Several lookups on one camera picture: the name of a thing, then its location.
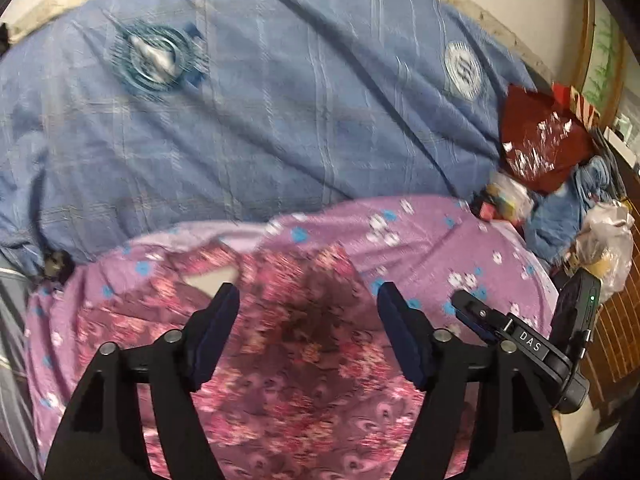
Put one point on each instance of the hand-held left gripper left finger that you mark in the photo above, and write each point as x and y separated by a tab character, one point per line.
216	327

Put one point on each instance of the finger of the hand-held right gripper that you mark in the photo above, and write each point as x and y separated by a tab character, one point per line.
482	316

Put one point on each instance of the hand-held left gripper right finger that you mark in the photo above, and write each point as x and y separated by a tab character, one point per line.
400	330

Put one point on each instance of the maroon floral garment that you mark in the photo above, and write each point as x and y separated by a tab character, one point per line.
305	360

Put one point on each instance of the blue denim clothes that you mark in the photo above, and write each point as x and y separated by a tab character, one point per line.
560	215

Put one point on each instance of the brown wooden cabinet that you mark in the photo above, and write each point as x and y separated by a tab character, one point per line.
615	345

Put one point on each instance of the purple floral bed sheet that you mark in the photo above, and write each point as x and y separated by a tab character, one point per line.
430	245

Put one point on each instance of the white plastic bag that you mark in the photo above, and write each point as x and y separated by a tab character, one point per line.
607	240

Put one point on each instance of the clear plastic bag with packets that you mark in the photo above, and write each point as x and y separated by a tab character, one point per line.
505	195

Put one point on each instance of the red plastic bag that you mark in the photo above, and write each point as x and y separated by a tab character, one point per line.
540	145

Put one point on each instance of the blue plaid quilt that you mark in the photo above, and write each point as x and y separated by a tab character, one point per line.
280	125

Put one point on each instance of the red and white box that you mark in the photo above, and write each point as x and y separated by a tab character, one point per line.
580	102

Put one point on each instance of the wooden framed picture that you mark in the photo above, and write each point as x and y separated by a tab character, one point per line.
602	45

